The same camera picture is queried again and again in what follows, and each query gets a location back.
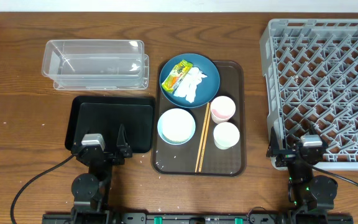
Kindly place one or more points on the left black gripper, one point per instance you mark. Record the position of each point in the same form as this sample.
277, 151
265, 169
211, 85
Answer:
125, 149

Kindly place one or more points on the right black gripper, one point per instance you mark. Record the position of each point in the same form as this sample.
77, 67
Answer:
287, 155

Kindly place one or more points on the white green cup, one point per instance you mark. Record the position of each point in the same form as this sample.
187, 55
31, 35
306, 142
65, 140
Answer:
226, 135

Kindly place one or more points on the light blue bowl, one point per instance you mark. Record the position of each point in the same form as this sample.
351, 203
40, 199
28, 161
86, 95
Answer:
176, 126

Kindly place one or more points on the pink cup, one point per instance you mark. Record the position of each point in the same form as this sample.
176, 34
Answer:
222, 109

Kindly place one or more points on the white napkin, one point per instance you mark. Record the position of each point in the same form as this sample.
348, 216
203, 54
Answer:
187, 87

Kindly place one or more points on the yellow green snack wrapper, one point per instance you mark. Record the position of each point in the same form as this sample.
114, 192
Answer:
176, 75

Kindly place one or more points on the dark blue plate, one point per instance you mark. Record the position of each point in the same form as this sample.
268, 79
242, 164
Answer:
205, 91

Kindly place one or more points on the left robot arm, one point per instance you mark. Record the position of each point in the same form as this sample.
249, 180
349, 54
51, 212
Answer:
91, 189

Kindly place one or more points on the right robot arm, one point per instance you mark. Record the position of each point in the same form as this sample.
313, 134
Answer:
313, 195

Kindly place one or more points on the grey dishwasher rack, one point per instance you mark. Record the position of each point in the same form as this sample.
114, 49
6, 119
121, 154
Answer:
311, 72

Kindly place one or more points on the black tray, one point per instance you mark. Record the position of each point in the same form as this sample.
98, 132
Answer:
104, 115

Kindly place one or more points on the right wooden chopstick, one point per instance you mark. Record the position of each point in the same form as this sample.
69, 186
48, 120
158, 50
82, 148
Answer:
204, 142

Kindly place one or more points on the wooden chopstick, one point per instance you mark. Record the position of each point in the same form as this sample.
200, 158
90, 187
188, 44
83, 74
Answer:
202, 135
204, 142

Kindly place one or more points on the left wooden chopstick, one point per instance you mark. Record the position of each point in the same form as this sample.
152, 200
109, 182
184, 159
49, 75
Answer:
202, 135

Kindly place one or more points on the clear plastic bin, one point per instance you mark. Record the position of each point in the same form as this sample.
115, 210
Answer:
96, 64

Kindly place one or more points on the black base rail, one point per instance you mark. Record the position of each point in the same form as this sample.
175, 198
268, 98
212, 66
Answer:
141, 218

